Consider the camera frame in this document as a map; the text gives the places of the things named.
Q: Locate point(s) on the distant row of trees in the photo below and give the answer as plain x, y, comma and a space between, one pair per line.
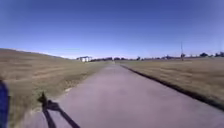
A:
106, 59

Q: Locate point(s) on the white building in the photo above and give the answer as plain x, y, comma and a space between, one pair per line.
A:
84, 59

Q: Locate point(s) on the grey asphalt path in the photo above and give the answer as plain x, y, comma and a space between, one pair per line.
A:
126, 100

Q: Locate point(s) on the tall thin lamp pole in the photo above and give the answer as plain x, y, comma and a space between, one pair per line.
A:
182, 55

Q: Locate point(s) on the flat dry grass field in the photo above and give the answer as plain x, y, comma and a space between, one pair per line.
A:
186, 75

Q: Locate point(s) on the dry grass slope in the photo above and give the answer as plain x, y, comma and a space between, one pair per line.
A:
33, 73

